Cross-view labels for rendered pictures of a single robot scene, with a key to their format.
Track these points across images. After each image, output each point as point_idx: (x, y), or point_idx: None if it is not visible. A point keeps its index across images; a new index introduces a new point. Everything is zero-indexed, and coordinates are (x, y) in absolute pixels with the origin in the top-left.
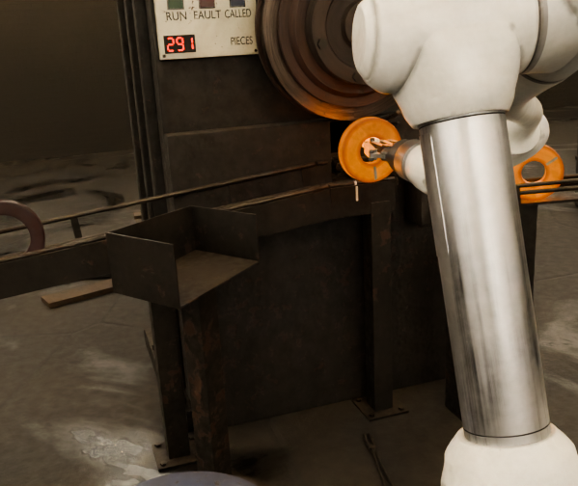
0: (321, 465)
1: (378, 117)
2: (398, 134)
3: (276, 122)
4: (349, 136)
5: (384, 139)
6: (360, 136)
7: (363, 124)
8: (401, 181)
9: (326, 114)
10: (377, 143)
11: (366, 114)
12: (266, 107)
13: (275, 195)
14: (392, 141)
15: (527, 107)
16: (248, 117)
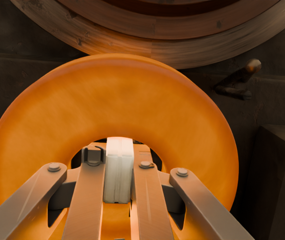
0: None
1: (217, 75)
2: (229, 144)
3: (39, 55)
4: (11, 119)
5: (169, 153)
6: (62, 126)
7: (76, 80)
8: (238, 187)
9: (84, 45)
10: (91, 192)
11: (179, 62)
12: (23, 26)
13: None
14: (181, 189)
15: None
16: None
